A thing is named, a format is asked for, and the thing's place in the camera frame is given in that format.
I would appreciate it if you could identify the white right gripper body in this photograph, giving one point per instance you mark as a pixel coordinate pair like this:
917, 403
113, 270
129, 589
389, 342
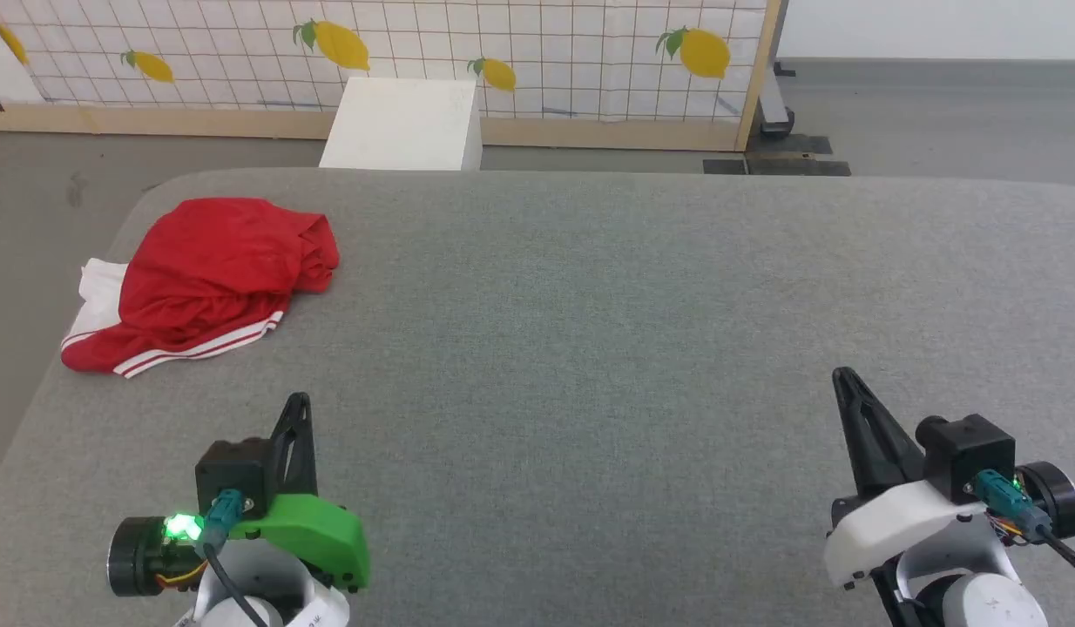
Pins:
895, 531

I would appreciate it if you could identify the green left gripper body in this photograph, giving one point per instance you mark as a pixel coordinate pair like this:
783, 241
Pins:
311, 535

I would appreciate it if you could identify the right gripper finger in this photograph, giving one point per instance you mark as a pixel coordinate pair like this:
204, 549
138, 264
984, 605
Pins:
862, 453
895, 461

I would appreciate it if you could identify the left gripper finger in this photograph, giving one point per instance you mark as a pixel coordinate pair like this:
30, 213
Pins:
280, 453
306, 461

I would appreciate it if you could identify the red white basketball jersey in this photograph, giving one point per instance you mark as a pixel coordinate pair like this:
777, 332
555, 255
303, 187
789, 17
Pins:
215, 261

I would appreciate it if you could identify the white paper label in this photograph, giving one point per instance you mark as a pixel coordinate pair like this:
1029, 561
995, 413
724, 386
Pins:
324, 614

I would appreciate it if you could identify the grey fabric sofa cushion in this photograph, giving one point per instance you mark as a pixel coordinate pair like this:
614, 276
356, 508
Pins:
590, 348

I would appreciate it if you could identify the white square box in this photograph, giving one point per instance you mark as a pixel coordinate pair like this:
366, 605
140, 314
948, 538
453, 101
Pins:
398, 122

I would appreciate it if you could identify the grey metal panel stand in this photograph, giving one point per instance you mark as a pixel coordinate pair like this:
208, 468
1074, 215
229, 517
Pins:
774, 104

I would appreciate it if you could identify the lemon print tile panel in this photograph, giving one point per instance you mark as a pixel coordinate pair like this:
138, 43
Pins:
546, 52

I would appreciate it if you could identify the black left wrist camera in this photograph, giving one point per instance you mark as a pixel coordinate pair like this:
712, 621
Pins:
233, 475

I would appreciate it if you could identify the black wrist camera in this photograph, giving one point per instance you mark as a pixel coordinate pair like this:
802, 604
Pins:
233, 475
969, 448

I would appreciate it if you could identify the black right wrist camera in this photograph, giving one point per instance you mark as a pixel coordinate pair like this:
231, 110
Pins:
969, 448

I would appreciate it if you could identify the black metal base plate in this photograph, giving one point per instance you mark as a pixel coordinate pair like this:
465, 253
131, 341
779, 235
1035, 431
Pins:
794, 163

